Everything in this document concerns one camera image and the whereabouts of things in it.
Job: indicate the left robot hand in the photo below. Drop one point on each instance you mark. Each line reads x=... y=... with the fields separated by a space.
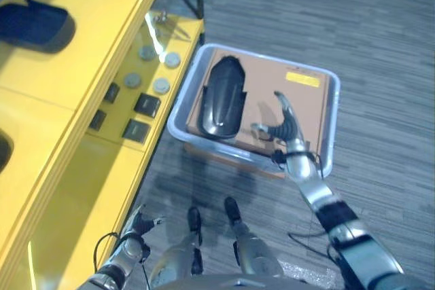
x=141 y=223

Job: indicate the yellow metal shelf rack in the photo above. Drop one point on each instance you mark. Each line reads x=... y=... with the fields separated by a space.
x=85 y=76

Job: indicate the left dark robot foot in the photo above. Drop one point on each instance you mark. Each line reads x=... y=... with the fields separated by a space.
x=194 y=218

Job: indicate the right silver robot leg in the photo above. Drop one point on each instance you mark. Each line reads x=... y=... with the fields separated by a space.
x=253 y=252

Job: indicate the right dark robot foot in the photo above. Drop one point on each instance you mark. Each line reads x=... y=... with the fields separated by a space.
x=232 y=209

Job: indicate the brown cardboard box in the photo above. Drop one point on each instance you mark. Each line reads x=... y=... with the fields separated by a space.
x=268 y=79

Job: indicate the dark robot foot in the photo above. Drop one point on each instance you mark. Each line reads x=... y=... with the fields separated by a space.
x=194 y=218
x=232 y=209

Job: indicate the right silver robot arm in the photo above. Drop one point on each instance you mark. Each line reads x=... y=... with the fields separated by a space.
x=343 y=222

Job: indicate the yellow label sticker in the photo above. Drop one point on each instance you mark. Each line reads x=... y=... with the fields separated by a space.
x=303 y=79

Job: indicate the black square block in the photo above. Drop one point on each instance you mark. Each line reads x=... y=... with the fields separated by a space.
x=136 y=131
x=111 y=92
x=147 y=104
x=98 y=120

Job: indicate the grey robot torso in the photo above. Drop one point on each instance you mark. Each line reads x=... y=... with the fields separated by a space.
x=231 y=283

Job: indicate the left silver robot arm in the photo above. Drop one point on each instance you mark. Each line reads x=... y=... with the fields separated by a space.
x=119 y=263

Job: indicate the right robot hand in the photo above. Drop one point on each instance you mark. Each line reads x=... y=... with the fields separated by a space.
x=289 y=127

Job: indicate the translucent grey plastic box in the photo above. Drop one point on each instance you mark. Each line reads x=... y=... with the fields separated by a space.
x=204 y=62

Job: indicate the round silver disc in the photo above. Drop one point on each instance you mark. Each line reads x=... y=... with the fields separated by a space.
x=171 y=59
x=132 y=80
x=160 y=85
x=146 y=53

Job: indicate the black sole-shaped part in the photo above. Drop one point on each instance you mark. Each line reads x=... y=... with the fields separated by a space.
x=4 y=150
x=35 y=26
x=222 y=100

